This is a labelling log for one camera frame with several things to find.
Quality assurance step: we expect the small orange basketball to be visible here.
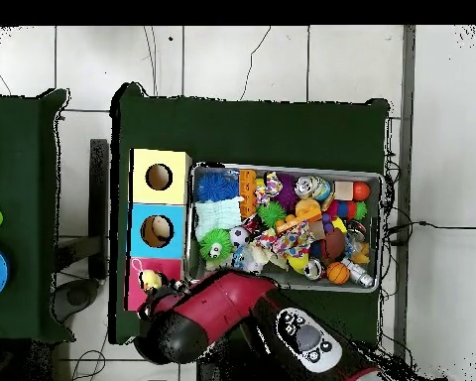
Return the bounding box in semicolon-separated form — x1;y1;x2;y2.
325;261;351;286

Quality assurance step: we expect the plain wooden cube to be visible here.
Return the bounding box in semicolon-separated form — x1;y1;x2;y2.
333;181;355;201

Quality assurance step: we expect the black upright panel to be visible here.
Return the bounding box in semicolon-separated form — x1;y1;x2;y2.
88;138;110;279

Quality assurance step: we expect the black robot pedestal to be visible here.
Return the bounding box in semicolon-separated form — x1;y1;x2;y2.
195;348;263;381

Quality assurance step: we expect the light blue knitted cloth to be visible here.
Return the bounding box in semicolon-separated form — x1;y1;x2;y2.
193;196;244;239

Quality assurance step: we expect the yellow plush duck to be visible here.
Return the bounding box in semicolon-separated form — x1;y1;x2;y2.
131;257;165;294

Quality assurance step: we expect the small soccer ball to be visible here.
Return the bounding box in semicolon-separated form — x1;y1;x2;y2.
229;225;251;248

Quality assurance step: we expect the black cable with plug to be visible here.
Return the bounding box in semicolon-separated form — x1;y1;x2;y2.
386;219;476;247

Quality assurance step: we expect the wooden box with three holes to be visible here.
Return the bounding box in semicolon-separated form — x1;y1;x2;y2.
124;148;193;313

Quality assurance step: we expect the brown rubber ball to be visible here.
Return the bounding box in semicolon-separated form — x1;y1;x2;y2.
323;228;347;259

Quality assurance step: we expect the green fuzzy ball with eye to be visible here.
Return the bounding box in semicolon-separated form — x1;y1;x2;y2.
198;228;234;262

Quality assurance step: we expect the colourful drink can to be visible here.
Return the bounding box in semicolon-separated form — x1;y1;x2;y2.
294;175;332;201

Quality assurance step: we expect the red-orange ball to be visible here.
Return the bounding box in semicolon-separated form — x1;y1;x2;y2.
352;181;371;202

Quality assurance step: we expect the shallow clear mesh bin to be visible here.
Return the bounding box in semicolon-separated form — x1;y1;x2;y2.
183;162;384;294

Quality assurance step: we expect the grey floor stand base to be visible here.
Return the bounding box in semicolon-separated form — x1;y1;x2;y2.
54;235;104;323

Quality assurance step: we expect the blue spiky rubber ball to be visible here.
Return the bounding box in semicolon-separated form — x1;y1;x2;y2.
195;171;241;202

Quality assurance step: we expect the purple spiky ball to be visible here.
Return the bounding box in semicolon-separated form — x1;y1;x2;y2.
276;173;300;211

